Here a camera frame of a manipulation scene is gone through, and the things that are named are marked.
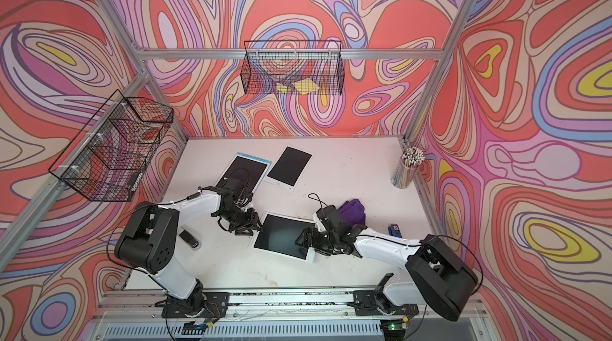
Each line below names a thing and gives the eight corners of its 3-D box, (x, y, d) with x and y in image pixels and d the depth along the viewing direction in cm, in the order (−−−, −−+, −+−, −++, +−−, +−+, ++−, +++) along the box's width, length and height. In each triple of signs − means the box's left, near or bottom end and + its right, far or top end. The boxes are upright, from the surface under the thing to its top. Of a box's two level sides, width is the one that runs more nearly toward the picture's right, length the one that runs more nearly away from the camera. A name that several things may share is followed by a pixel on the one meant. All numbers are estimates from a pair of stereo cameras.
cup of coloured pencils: (393, 189, 103) (407, 161, 89) (389, 175, 108) (402, 147, 93) (409, 189, 103) (426, 161, 89) (405, 175, 108) (420, 146, 93)
